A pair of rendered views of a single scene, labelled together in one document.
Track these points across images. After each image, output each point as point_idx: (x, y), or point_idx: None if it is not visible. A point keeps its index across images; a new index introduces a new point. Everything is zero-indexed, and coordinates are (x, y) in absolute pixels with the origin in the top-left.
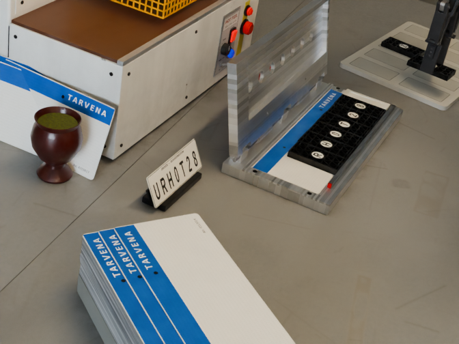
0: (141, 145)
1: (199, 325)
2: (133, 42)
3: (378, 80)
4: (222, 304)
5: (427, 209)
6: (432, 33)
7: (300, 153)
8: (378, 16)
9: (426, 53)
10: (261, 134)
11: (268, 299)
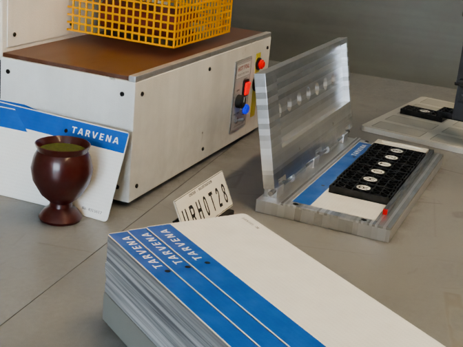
0: (158, 193)
1: (276, 306)
2: (143, 66)
3: (407, 138)
4: (299, 288)
5: None
6: (461, 71)
7: (343, 186)
8: (389, 95)
9: (457, 98)
10: (295, 170)
11: None
